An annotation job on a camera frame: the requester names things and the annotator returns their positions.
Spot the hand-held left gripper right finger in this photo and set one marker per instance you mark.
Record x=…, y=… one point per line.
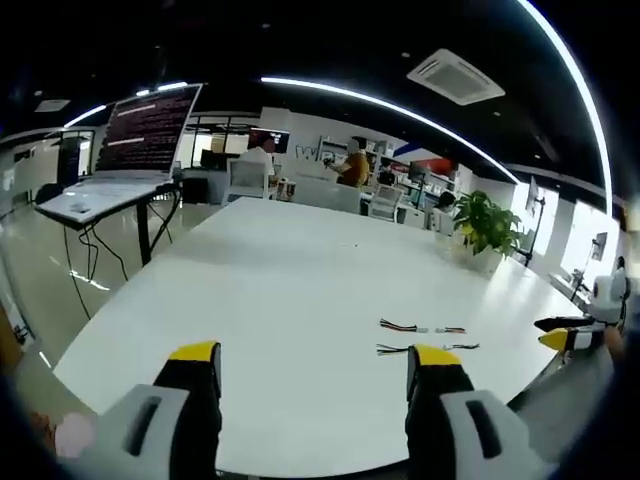
x=440, y=400

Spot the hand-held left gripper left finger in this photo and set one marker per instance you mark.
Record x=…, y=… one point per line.
x=165, y=400

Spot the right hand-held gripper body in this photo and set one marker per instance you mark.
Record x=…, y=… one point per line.
x=610, y=297

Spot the person's right hand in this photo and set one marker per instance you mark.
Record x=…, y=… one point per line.
x=614, y=342

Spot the green potted plant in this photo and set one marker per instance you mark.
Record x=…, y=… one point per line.
x=487, y=225

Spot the black-legged laptop stand table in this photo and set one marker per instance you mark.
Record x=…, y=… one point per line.
x=145, y=225

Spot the white mesh office chair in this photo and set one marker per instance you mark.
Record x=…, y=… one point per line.
x=246, y=180
x=387, y=201

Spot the long ceiling light strip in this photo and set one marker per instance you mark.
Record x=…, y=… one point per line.
x=390, y=110
x=580, y=75

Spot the white ceiling air conditioner vent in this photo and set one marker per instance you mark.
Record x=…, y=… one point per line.
x=455, y=76

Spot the open white laptop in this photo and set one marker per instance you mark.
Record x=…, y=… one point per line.
x=140, y=130

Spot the wall-mounted display screen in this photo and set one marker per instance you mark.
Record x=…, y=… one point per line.
x=270, y=140

